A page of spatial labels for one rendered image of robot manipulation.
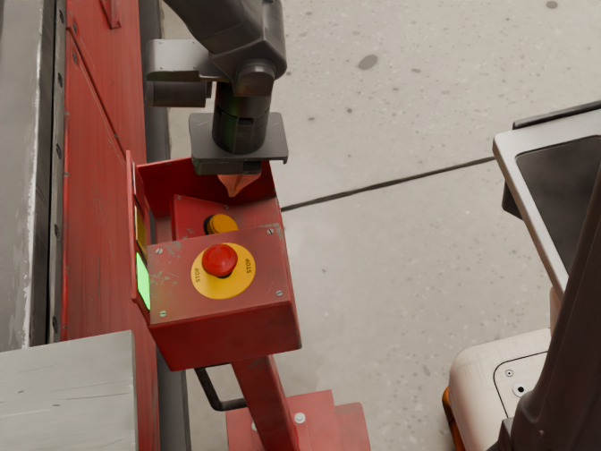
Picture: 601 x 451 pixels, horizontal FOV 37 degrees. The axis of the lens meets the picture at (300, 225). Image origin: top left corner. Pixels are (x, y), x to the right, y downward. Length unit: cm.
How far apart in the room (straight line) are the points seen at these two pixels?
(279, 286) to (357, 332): 85
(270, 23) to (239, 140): 15
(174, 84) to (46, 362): 30
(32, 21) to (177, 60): 36
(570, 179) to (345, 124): 143
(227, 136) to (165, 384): 92
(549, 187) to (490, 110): 143
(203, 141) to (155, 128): 119
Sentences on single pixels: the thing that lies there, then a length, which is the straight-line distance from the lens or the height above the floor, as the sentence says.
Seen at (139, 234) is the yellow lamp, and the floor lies 82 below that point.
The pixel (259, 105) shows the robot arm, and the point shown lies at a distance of 89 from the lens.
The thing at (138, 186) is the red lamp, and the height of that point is 82.
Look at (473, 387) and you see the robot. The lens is 146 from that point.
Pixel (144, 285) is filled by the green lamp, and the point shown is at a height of 81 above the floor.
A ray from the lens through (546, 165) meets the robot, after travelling 73.
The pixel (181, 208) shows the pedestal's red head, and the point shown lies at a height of 75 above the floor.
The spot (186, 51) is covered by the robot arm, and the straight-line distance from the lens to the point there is 86.
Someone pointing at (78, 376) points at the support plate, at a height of 100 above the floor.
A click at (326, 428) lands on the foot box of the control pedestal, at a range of 160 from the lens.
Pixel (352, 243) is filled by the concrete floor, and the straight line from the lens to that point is 192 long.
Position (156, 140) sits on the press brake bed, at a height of 5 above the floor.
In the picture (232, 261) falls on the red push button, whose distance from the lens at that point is 96.
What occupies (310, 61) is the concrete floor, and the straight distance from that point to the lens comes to 227.
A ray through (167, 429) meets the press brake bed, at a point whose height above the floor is 5.
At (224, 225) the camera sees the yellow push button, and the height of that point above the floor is 73.
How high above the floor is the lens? 161
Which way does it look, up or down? 55 degrees down
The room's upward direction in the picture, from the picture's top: 11 degrees counter-clockwise
